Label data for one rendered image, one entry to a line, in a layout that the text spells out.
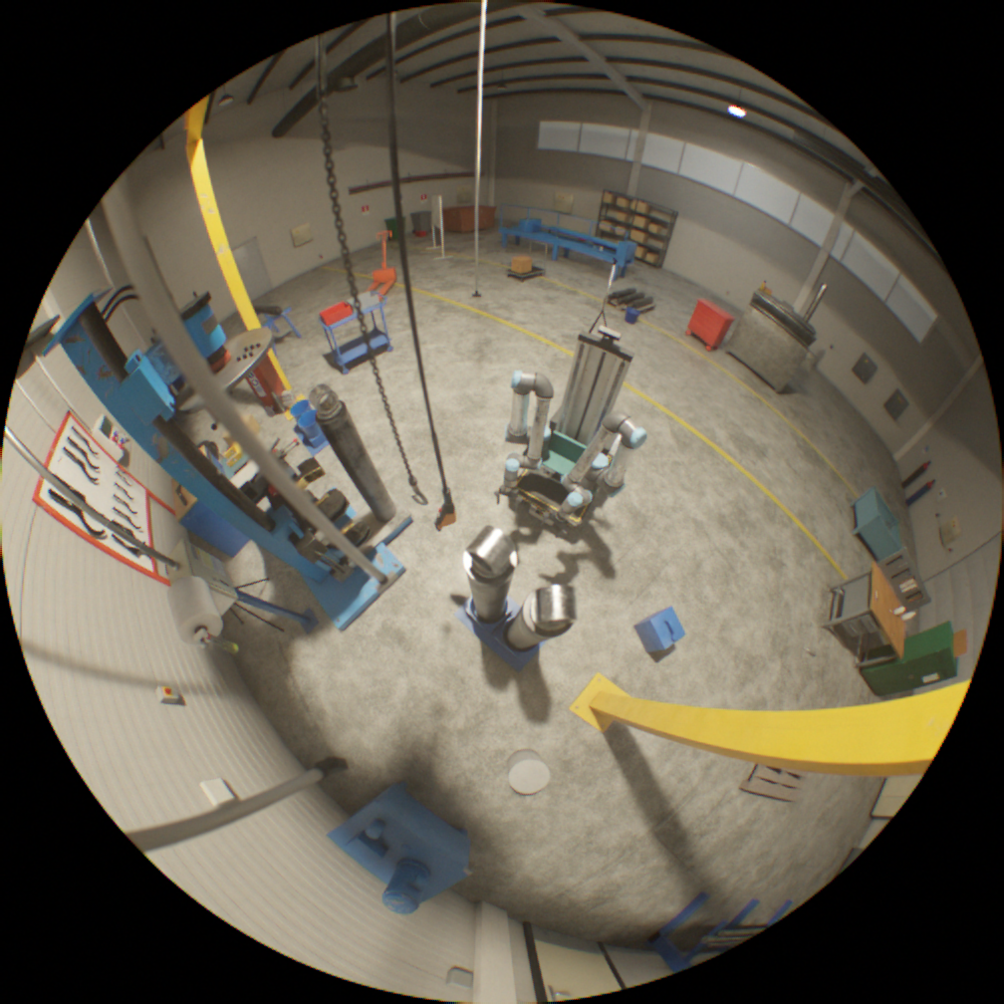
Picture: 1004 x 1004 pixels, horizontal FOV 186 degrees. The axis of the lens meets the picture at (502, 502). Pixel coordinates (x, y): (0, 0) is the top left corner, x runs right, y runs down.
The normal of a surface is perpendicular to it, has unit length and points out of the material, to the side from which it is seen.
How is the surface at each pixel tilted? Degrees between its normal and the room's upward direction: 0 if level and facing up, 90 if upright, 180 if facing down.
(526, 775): 0
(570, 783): 0
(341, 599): 0
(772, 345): 90
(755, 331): 90
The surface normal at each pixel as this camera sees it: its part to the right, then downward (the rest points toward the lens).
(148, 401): 0.74, 0.60
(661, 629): 0.04, -0.48
